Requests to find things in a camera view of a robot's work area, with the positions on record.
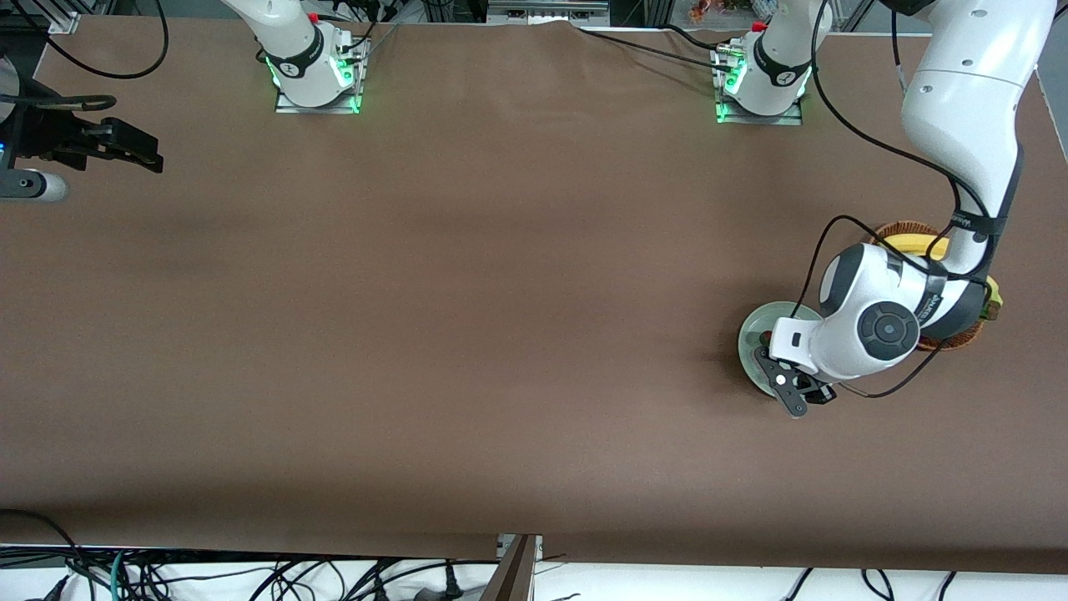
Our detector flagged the grey power plug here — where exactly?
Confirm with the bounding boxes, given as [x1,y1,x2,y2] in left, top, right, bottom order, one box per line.
[23,574,72,601]

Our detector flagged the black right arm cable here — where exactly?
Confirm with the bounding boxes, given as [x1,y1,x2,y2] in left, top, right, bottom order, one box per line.
[13,0,170,81]

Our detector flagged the black looping floor cable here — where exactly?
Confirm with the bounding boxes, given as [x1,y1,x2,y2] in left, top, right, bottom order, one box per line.
[0,508,88,577]

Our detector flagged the small colourful toy items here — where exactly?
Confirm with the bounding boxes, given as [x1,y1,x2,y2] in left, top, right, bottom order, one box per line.
[689,0,752,23]

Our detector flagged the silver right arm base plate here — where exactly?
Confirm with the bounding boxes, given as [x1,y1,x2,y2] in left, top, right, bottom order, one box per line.
[274,33,368,115]

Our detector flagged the tangled black floor cables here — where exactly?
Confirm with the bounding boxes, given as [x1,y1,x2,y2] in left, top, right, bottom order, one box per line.
[67,547,468,601]

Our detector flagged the thin black table cable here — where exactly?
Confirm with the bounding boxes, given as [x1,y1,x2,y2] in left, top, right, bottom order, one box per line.
[663,23,727,51]
[576,28,735,72]

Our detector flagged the yellow banana bunch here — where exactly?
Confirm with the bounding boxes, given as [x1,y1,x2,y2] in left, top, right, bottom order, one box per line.
[884,235,1002,322]

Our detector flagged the brown woven wicker basket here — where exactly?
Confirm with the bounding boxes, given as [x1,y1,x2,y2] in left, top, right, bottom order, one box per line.
[872,220,987,351]

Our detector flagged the grey electronics box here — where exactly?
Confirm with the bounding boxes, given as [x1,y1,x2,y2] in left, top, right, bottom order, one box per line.
[486,0,612,26]

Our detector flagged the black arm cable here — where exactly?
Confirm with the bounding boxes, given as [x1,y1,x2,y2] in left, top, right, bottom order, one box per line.
[13,0,170,81]
[801,0,1002,400]

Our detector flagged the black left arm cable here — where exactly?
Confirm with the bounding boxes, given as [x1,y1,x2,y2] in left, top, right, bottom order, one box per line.
[801,0,1002,400]

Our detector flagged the brown table cover sheet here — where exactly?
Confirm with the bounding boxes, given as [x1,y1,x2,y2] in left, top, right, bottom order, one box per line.
[0,15,1068,577]

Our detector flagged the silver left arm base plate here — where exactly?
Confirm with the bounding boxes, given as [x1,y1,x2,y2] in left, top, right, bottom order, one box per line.
[713,42,804,126]

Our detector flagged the pale green round plate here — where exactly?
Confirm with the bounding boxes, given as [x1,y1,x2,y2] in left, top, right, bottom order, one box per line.
[738,300,827,400]

